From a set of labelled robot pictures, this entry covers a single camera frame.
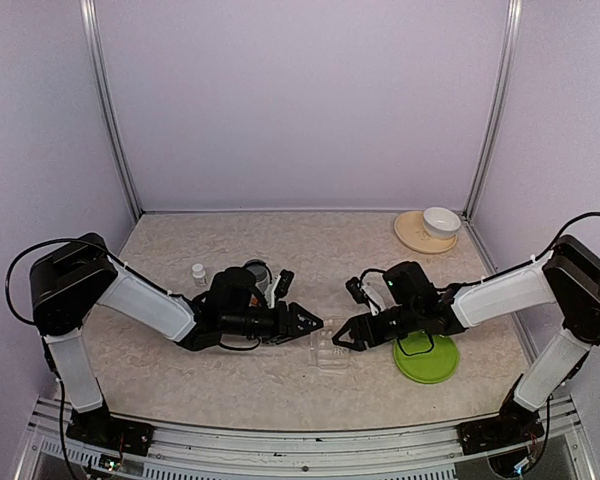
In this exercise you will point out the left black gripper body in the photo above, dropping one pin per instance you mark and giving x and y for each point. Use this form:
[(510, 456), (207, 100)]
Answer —
[(274, 331)]

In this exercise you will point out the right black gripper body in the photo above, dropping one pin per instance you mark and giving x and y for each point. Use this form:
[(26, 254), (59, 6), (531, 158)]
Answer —
[(385, 333)]

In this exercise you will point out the clear plastic pill organizer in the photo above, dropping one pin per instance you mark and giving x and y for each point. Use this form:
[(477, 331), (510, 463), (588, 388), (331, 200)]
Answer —
[(327, 356)]

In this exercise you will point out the orange pill bottle grey cap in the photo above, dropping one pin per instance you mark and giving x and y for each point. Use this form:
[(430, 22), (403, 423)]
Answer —
[(263, 277)]

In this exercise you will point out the small white pill bottle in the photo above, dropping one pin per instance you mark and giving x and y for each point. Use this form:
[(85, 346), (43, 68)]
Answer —
[(199, 275)]

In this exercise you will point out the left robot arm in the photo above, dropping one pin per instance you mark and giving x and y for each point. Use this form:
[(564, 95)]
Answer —
[(80, 274)]

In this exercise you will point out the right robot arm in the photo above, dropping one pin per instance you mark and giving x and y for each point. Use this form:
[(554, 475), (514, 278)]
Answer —
[(567, 275)]

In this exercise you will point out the green plate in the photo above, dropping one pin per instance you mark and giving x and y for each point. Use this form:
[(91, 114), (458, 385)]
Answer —
[(426, 359)]

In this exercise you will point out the round wooden plate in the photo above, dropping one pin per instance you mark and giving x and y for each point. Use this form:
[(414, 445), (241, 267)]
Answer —
[(410, 230)]

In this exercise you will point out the white bowl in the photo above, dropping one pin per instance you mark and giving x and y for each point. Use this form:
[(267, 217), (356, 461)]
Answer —
[(441, 223)]

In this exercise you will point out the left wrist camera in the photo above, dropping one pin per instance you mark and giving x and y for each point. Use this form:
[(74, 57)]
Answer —
[(279, 287)]

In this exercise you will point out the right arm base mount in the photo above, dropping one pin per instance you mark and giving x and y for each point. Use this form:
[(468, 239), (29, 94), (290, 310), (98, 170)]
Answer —
[(513, 424)]

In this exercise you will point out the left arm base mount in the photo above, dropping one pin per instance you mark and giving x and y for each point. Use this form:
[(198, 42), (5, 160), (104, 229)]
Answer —
[(95, 425)]

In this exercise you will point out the right aluminium frame post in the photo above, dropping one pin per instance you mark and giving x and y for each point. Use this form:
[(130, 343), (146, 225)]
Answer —
[(496, 111)]

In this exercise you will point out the aluminium frame post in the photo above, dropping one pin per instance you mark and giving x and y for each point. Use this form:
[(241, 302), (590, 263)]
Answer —
[(93, 39), (496, 111)]

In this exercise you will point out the front aluminium rail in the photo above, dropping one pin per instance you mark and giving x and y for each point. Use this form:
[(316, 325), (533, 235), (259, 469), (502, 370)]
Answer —
[(181, 451)]

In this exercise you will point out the left aluminium frame post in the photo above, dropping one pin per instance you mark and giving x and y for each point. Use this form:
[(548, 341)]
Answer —
[(93, 39)]

